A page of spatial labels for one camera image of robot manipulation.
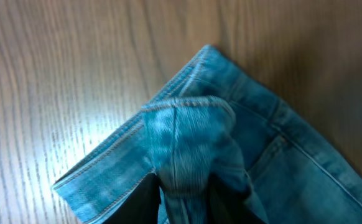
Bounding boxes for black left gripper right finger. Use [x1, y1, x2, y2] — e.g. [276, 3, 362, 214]
[207, 175, 264, 224]

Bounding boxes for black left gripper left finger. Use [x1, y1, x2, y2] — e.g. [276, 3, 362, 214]
[103, 173, 161, 224]

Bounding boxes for light blue denim jeans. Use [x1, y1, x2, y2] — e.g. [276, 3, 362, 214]
[53, 45, 362, 223]

